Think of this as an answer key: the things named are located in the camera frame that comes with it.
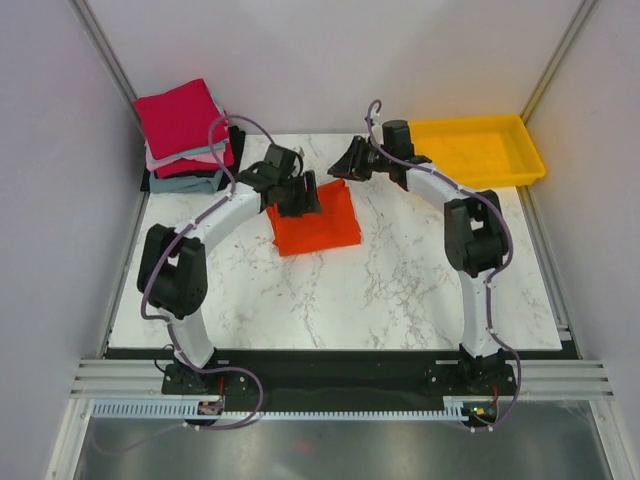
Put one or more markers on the crimson folded t shirt top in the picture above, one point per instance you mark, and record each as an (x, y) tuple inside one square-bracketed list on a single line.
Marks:
[(179, 119)]

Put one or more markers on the crimson folded t shirt lower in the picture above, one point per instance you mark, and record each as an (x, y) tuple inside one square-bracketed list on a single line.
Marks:
[(184, 167)]

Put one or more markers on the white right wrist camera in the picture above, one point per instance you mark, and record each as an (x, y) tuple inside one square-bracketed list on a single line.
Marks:
[(376, 128)]

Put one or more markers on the crimson folded t shirt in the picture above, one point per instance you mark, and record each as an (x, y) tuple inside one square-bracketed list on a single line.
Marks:
[(179, 119), (184, 167)]

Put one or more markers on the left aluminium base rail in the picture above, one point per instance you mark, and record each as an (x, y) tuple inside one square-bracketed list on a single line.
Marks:
[(93, 380)]

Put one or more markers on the aluminium frame post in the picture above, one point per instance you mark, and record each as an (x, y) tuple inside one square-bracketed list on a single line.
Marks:
[(573, 30), (96, 34)]

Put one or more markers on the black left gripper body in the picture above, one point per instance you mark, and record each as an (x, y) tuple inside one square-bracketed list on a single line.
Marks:
[(290, 201)]

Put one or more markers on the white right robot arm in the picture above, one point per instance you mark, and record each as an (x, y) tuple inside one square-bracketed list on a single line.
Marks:
[(477, 242)]

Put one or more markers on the black folded t shirt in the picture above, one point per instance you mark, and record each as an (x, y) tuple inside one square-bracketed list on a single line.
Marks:
[(236, 147)]

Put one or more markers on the right aluminium frame post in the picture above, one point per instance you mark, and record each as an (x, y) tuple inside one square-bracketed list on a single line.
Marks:
[(573, 30)]

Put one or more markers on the white slotted cable duct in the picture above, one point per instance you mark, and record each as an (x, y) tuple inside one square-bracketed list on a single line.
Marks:
[(194, 410)]

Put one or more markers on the grey-blue folded t shirt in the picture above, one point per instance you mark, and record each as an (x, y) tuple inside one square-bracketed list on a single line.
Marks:
[(185, 184)]

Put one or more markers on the yellow plastic tray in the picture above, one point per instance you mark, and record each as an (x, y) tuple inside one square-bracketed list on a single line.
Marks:
[(480, 152)]

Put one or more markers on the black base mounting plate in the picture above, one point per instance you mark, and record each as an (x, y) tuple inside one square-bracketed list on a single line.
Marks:
[(323, 378)]

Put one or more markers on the orange t shirt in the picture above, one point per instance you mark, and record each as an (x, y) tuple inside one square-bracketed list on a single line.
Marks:
[(335, 227)]

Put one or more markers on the left aluminium frame post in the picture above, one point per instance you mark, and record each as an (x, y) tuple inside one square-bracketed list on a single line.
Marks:
[(96, 34)]

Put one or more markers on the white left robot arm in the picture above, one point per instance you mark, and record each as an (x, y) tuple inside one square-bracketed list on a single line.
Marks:
[(173, 275)]

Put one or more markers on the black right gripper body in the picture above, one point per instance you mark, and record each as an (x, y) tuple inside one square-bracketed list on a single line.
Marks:
[(378, 160)]

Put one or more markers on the pink folded t shirt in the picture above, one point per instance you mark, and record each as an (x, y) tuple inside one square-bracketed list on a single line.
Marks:
[(202, 155)]

